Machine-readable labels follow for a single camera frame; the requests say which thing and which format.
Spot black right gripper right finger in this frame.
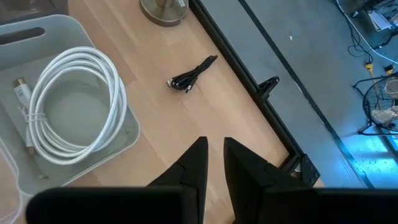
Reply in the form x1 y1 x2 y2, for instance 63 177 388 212
223 136 312 224

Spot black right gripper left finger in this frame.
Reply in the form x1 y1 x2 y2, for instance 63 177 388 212
146 136 209 224

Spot thin black cable bundle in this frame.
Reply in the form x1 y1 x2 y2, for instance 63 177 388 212
166 55 218 93

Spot white cable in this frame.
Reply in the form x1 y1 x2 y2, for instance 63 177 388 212
12 45 128 180

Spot black floor fan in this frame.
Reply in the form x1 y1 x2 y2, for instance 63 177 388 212
353 73 398 137

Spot white roll on metal cup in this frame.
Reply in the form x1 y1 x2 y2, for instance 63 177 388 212
139 0 190 27

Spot clear plastic bin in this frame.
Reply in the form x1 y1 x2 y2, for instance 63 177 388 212
0 136 34 224

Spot clear tray with white cable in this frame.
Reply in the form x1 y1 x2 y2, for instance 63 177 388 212
0 14 141 197

